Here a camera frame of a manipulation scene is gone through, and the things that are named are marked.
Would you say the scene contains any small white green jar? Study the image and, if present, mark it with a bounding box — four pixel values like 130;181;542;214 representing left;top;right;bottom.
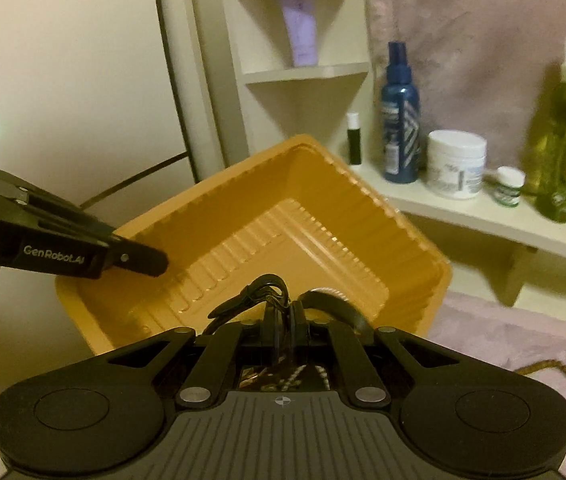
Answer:
492;166;526;208

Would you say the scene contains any white pearl necklace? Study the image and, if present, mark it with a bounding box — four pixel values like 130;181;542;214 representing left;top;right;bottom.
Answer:
272;363;332;392

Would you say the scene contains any blue spray bottle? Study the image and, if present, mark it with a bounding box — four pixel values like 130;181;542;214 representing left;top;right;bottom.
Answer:
379;41;420;184

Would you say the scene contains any orange plastic tray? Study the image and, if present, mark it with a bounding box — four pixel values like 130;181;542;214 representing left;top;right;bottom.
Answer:
56;136;451;354

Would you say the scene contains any white wooden shelf unit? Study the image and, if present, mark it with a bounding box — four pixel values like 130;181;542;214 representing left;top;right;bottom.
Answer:
193;0;566;320

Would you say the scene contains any white cream jar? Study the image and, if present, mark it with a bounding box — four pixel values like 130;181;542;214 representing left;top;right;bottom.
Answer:
426;129;487;200

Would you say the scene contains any purple tube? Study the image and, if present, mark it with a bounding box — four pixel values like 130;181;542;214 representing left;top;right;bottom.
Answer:
279;0;318;67

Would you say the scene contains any black white lip balm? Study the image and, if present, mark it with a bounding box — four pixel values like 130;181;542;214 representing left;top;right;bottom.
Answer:
346;112;362;166

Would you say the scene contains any black cable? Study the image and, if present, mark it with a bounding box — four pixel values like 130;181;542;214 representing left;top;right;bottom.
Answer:
78;0;200;212

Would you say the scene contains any pink hanging towel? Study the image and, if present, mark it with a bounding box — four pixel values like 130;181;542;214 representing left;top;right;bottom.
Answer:
365;0;566;166

